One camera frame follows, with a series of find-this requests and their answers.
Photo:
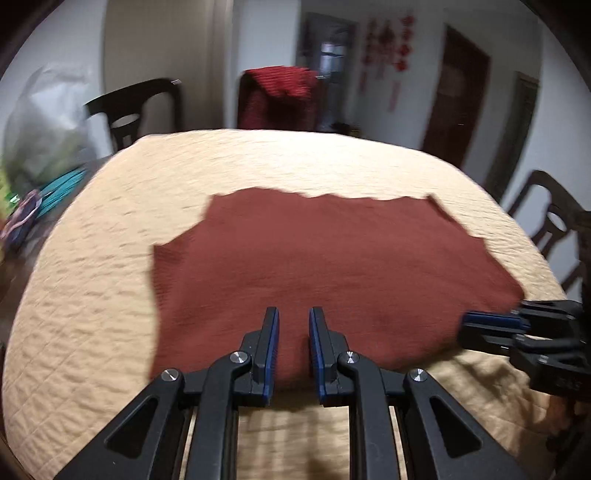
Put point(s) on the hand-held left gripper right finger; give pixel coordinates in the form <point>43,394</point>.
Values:
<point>316,341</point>

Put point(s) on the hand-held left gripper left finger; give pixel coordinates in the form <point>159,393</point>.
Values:
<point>272,341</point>

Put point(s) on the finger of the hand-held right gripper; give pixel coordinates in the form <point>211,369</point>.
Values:
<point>489,318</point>
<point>485,338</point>

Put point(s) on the dark red knit sweater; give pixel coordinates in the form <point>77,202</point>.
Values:
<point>323,254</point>

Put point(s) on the dark wooden chair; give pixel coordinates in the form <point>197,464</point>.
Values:
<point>138,90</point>
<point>320,106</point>
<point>547,184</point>

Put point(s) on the grey door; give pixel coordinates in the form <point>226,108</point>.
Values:
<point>517,129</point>

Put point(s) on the beige quilted blanket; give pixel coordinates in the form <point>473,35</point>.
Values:
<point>92,277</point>

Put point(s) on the brown wooden door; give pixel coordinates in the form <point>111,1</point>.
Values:
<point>457,92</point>

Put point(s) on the red checked garment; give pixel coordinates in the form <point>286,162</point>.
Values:
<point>277,97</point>

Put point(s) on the teal woven mat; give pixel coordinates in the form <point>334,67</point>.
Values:
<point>60,191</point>

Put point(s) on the pink and purple pouch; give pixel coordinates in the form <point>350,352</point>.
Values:
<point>23,217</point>

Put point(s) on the glass balcony door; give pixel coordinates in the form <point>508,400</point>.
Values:
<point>332,55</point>

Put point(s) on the white plastic bag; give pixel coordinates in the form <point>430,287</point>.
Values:
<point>46,120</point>

